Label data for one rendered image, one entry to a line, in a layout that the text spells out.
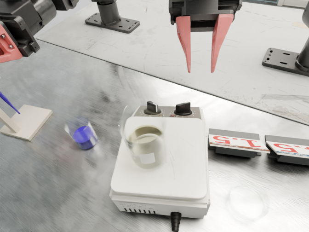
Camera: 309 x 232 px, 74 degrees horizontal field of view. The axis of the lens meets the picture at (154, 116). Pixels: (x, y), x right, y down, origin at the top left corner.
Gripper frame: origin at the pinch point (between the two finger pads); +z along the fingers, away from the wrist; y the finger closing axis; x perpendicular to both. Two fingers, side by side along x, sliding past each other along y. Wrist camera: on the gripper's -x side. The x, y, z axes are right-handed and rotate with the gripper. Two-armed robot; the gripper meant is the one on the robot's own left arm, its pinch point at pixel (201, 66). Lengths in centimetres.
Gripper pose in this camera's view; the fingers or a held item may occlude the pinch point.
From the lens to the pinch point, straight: 33.9
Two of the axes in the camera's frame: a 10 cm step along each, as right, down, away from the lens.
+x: 1.4, -0.4, 9.9
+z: -0.2, 10.0, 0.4
